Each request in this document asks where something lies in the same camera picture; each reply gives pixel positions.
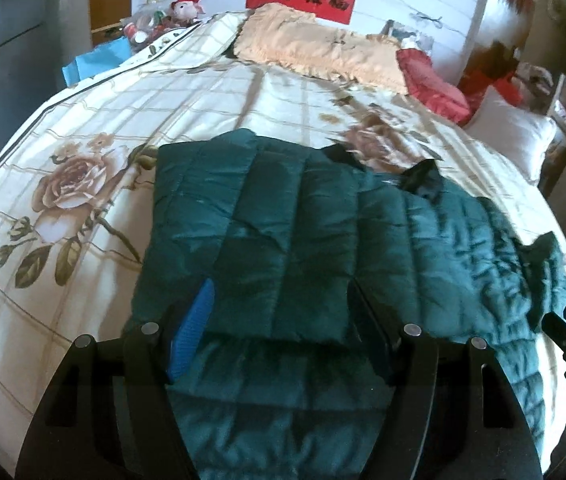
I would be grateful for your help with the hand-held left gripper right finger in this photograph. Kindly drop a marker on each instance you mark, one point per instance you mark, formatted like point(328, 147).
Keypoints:
point(374, 336)

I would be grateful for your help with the plush toy with red hat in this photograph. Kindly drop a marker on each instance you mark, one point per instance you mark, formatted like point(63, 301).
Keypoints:
point(187, 9)

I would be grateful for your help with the peach ruffled pillow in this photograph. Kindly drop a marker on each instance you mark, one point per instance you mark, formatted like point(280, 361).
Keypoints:
point(313, 42)

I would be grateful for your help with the wall pictures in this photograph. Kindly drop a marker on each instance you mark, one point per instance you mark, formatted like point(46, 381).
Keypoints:
point(413, 30)

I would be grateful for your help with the white satin pillow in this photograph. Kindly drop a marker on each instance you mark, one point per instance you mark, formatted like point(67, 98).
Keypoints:
point(510, 132)

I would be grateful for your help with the blue cloth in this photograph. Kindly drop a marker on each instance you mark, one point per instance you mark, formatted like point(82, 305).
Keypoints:
point(95, 60)

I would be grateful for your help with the grey cabinet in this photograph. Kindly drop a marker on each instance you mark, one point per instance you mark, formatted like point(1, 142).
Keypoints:
point(13, 35)

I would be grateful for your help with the red ruffled pillow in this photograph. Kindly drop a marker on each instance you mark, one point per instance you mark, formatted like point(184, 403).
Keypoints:
point(428, 82)

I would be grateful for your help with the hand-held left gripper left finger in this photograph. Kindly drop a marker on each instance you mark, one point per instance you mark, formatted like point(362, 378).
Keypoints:
point(195, 325)

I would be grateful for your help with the floral checked bedspread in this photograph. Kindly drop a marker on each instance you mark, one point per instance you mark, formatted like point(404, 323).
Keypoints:
point(113, 110)

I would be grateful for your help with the red garment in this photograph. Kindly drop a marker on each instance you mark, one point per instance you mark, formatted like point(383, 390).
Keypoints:
point(493, 82)

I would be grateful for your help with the teal quilted jacket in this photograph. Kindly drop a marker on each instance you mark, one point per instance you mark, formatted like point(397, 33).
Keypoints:
point(288, 220)

